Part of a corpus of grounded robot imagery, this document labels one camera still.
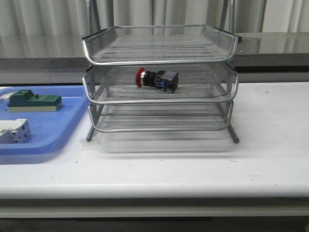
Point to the silver mesh tray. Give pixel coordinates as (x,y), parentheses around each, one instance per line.
(168,44)
(161,117)
(198,82)

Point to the red emergency stop button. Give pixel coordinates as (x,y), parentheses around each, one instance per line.
(164,80)

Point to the blue plastic tray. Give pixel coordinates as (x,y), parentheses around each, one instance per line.
(49,131)

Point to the green terminal block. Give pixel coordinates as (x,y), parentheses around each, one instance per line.
(26,101)

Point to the white circuit breaker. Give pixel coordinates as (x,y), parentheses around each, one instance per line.
(14,131)

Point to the white component behind terminal block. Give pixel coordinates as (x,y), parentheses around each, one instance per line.
(5,98)

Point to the silver metal rack frame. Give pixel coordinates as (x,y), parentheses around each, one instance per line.
(93,23)

